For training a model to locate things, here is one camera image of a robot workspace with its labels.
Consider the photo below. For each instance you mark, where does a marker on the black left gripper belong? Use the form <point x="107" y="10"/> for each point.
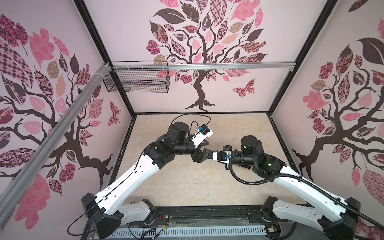
<point x="199" y="155"/>

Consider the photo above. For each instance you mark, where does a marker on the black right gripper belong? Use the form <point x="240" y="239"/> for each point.
<point x="228" y="148"/>

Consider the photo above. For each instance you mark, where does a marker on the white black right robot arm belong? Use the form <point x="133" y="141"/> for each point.
<point x="335" y="216"/>

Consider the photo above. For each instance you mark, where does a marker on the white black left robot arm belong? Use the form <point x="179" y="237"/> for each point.
<point x="106" y="210"/>

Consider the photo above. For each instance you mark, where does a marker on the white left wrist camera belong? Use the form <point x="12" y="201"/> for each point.
<point x="203" y="132"/>

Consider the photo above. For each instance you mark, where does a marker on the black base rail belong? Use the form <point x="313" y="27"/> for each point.
<point x="216" y="216"/>

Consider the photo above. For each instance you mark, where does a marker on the white slotted cable duct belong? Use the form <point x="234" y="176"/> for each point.
<point x="187" y="232"/>

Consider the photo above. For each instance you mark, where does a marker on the black wire basket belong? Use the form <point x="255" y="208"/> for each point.
<point x="138" y="77"/>

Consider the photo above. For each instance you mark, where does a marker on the aluminium rail back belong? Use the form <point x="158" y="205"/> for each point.
<point x="211" y="66"/>

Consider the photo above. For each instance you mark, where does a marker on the aluminium rail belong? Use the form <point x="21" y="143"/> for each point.
<point x="22" y="181"/>
<point x="211" y="66"/>

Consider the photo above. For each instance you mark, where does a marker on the aluminium rail left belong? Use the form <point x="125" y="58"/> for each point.
<point x="22" y="181"/>

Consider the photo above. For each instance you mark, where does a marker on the black corner frame post right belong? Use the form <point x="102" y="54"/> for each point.
<point x="309" y="43"/>

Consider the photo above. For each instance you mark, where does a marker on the black corner frame post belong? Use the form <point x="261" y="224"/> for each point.
<point x="87" y="19"/>
<point x="309" y="43"/>

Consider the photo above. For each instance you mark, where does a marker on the black corner frame post left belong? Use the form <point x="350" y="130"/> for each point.
<point x="87" y="19"/>

